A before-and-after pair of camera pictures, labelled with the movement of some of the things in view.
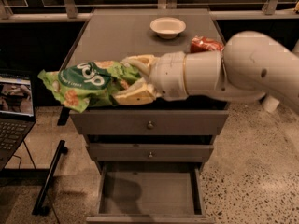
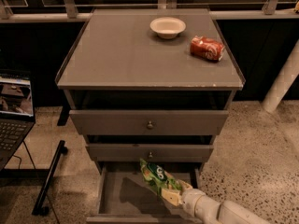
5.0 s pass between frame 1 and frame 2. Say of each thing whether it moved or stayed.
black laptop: stayed
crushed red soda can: stayed
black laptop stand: stayed
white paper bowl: stayed
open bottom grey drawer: stayed
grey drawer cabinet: stayed
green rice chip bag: moved
